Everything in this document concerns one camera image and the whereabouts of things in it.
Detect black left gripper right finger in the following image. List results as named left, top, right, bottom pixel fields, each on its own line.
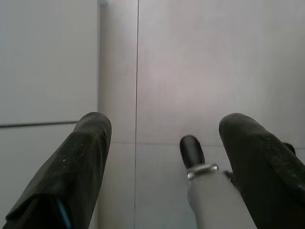
left=218, top=113, right=305, bottom=229

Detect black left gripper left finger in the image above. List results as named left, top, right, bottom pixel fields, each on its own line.
left=0, top=112, right=112, bottom=229

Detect white cabinet front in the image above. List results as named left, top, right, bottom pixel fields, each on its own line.
left=0, top=0, right=99, bottom=229

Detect grey robot leg black foot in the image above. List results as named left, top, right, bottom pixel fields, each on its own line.
left=180, top=135, right=257, bottom=229

